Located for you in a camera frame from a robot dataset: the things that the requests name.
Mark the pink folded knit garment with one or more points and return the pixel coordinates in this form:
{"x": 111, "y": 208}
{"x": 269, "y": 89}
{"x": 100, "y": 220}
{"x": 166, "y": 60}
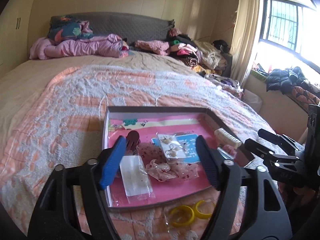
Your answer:
{"x": 156, "y": 46}

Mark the window with metal bars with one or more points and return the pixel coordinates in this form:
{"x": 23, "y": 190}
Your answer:
{"x": 292, "y": 27}

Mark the pink polka-dot fabric bow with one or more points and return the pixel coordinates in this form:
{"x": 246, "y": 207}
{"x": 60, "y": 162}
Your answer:
{"x": 162, "y": 170}

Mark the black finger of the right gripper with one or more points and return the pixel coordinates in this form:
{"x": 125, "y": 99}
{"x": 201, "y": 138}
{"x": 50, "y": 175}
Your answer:
{"x": 287, "y": 144}

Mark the red bead earrings card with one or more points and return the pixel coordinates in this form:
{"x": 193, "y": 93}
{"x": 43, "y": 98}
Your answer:
{"x": 137, "y": 184}

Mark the white comb hair clip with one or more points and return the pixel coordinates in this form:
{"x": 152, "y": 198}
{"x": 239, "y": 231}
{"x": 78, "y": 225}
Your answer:
{"x": 226, "y": 138}

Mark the earring card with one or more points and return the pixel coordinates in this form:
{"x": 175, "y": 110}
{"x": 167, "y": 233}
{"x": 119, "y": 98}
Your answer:
{"x": 170, "y": 146}

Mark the pile of mixed clothes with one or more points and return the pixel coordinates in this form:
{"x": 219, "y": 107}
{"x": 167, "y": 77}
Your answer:
{"x": 212, "y": 57}

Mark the mauve snap hair clip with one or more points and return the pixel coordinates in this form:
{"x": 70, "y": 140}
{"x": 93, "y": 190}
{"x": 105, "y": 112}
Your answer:
{"x": 132, "y": 141}

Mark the black puffer jacket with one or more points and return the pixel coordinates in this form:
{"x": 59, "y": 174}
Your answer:
{"x": 285, "y": 80}

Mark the dark floral pillow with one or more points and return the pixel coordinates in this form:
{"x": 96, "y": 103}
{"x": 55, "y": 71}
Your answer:
{"x": 68, "y": 27}

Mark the cream built-in wardrobe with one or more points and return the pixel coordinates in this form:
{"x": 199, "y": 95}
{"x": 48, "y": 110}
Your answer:
{"x": 14, "y": 34}

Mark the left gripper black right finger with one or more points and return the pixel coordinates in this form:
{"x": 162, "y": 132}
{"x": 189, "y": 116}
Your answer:
{"x": 212, "y": 163}

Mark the pink crumpled quilt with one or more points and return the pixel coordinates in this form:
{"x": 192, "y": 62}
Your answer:
{"x": 107, "y": 46}

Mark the beige bed sheet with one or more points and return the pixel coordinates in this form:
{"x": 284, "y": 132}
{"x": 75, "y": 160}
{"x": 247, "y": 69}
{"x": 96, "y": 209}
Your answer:
{"x": 24, "y": 84}

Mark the grey quilted headboard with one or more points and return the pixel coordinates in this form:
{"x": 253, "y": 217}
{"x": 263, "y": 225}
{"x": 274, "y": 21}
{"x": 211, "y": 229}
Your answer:
{"x": 130, "y": 26}

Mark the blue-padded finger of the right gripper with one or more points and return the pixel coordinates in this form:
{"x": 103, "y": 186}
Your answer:
{"x": 261, "y": 151}

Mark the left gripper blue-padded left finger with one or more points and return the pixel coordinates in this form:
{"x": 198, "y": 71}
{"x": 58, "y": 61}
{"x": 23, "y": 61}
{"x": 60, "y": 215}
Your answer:
{"x": 109, "y": 161}

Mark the dark shallow cardboard tray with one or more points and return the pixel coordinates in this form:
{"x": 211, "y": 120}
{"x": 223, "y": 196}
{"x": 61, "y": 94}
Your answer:
{"x": 186, "y": 123}

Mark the cream curtain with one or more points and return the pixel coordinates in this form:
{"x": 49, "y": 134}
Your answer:
{"x": 244, "y": 38}

